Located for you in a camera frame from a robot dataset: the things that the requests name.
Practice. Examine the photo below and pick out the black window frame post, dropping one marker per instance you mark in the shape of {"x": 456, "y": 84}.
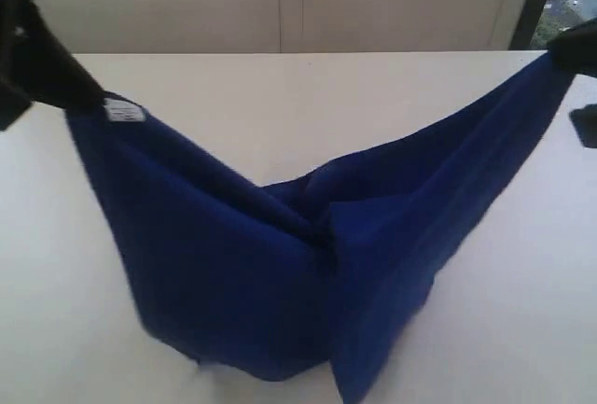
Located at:
{"x": 540, "y": 21}

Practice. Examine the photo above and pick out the blue towel with white label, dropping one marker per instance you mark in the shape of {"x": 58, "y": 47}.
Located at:
{"x": 325, "y": 268}

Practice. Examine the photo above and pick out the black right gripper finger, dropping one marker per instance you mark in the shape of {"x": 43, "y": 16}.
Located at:
{"x": 575, "y": 50}
{"x": 584, "y": 121}

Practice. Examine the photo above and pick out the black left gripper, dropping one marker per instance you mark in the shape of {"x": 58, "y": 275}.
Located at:
{"x": 47, "y": 71}

